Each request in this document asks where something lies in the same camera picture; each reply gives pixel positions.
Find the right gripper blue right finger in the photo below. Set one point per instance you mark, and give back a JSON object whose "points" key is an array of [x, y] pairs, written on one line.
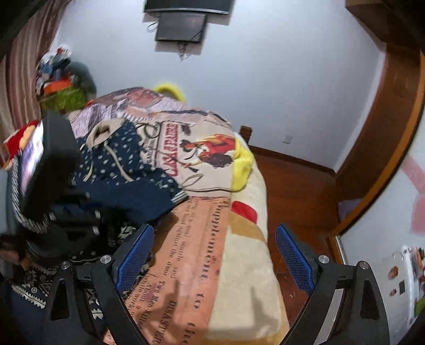
{"points": [[319, 279]]}

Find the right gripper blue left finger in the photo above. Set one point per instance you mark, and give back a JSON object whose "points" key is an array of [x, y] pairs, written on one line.
{"points": [[115, 274]]}

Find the navy patterned hooded garment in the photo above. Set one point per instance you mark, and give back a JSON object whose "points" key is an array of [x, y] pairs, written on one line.
{"points": [[52, 302]]}

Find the person's left hand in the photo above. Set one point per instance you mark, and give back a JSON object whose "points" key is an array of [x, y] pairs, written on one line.
{"points": [[10, 254]]}

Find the cream red patterned bedsheet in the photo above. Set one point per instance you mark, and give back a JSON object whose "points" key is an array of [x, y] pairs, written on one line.
{"points": [[248, 306]]}

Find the red plush toy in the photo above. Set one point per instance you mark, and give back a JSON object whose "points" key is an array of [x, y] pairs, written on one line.
{"points": [[17, 141]]}

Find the green storage box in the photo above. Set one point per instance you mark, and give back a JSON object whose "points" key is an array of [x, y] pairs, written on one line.
{"points": [[64, 101]]}

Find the pile of toys on box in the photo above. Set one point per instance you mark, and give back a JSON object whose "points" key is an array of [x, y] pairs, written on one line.
{"points": [[51, 68]]}

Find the grey plush pillow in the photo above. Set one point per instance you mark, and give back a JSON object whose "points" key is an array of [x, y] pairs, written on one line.
{"points": [[82, 78]]}

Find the printed newspaper pattern blanket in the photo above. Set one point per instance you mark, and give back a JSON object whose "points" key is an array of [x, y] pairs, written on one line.
{"points": [[186, 159]]}

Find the striped maroon curtain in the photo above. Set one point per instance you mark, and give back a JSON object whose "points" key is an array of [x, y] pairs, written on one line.
{"points": [[19, 105]]}

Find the brown wooden door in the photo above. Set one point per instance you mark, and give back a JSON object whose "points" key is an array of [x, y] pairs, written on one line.
{"points": [[396, 110]]}

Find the black wall monitor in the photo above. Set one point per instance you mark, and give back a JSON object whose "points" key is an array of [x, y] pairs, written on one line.
{"points": [[184, 20]]}

